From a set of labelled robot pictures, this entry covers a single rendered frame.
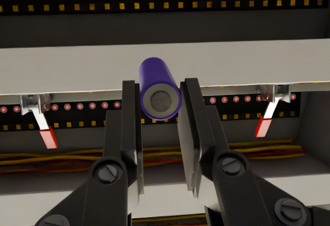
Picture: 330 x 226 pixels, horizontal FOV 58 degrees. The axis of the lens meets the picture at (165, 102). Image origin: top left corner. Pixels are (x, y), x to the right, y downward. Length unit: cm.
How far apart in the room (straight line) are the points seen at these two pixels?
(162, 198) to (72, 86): 19
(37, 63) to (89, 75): 5
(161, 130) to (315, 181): 27
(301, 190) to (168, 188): 18
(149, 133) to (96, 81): 29
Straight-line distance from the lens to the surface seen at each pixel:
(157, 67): 15
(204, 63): 31
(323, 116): 59
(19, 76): 32
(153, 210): 42
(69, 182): 52
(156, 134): 58
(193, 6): 44
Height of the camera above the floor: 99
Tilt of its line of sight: 29 degrees up
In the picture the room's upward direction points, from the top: 180 degrees clockwise
